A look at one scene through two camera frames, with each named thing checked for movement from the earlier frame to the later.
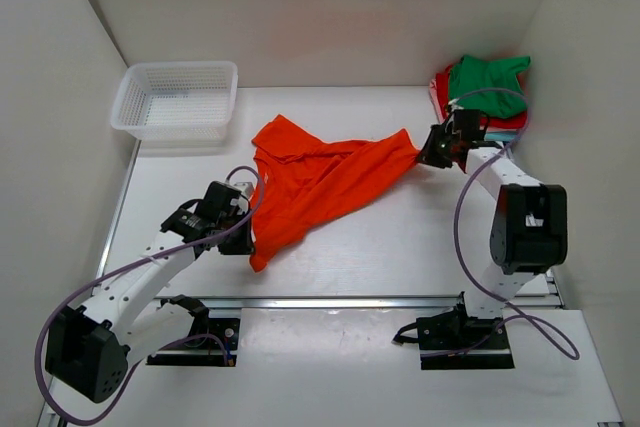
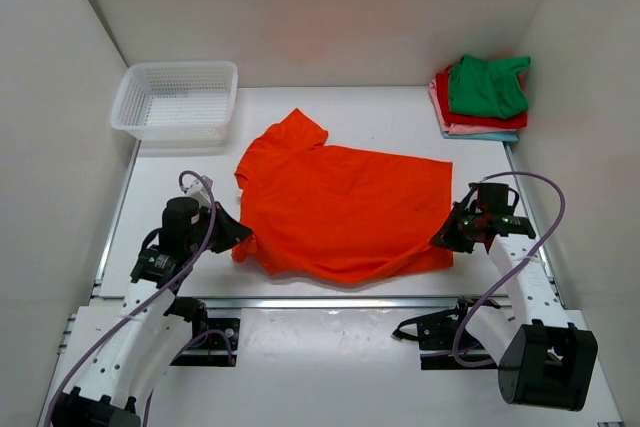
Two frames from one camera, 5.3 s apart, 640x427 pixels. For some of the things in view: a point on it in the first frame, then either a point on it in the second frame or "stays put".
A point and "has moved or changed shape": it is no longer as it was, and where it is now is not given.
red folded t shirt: (443, 79) stays put
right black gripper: (428, 155) -> (446, 238)
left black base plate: (217, 346) stays put
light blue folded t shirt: (501, 136) stays put
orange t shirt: (300, 180) has moved or changed shape
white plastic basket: (176, 104) stays put
